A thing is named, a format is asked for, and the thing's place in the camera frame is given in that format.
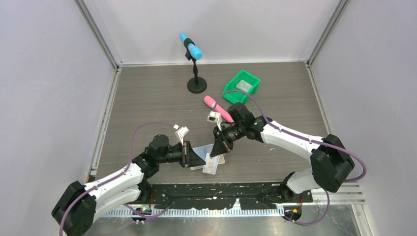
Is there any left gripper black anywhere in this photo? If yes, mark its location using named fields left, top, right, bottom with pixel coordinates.
left=157, top=140, right=205, bottom=167

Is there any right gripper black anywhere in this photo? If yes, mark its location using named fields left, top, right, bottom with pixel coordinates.
left=211, top=122, right=245, bottom=158

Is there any blue credit card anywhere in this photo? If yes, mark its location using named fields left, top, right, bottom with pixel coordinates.
left=236, top=80, right=253, bottom=93

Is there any white VIP card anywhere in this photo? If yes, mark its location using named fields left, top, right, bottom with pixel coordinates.
left=202, top=154, right=219, bottom=175

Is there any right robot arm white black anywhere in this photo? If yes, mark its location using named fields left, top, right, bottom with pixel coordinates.
left=210, top=103, right=355, bottom=203

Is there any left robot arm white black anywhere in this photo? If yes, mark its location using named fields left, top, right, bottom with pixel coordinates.
left=51, top=135, right=205, bottom=236

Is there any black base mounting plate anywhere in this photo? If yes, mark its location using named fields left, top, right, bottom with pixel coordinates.
left=119, top=182, right=313, bottom=211

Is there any pink toy microphone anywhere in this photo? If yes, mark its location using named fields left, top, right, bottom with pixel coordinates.
left=203, top=95, right=235, bottom=124

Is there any black microphone stand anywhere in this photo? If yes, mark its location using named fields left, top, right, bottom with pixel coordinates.
left=185, top=39, right=208, bottom=94

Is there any green plastic bin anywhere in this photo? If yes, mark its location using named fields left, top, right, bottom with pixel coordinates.
left=223, top=70, right=261, bottom=104

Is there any blue toy microphone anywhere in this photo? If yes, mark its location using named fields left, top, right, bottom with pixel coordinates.
left=179, top=32, right=203, bottom=60

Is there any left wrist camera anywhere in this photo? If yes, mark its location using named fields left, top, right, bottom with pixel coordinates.
left=173, top=124, right=189, bottom=145

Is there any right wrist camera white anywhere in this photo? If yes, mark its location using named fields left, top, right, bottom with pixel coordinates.
left=207, top=111, right=223, bottom=131

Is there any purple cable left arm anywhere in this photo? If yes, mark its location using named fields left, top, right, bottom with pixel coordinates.
left=59, top=121, right=179, bottom=236

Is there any aluminium front rail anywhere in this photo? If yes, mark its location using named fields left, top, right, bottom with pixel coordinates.
left=103, top=206, right=285, bottom=218

